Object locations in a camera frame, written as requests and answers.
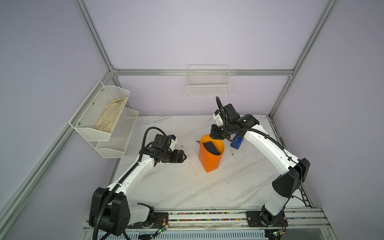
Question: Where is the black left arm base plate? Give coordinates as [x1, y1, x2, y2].
[127, 212, 169, 229]

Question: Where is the black corrugated cable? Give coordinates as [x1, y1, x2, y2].
[91, 126, 167, 240]

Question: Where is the white mesh shelf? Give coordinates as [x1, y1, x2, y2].
[96, 108, 139, 159]
[69, 84, 130, 142]

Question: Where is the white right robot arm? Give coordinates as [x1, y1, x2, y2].
[210, 110, 311, 226]

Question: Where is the white mesh lower shelf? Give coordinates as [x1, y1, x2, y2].
[96, 108, 139, 159]

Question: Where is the orange wrapping paper sheet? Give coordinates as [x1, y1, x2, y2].
[199, 135, 225, 173]

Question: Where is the beige cloth in shelf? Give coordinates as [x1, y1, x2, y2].
[94, 97, 128, 134]

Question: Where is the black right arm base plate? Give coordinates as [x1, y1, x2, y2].
[246, 211, 288, 228]

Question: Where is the white wire wall basket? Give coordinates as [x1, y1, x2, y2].
[187, 65, 232, 97]

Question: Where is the blue tape dispenser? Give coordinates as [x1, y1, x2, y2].
[230, 134, 244, 150]

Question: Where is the aluminium front rail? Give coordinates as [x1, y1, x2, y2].
[82, 207, 331, 232]

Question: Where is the dark navy gift box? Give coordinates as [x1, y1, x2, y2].
[203, 141, 222, 156]

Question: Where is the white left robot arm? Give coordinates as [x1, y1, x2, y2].
[89, 148, 187, 240]

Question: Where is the white mesh upper shelf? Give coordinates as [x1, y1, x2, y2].
[69, 84, 130, 142]

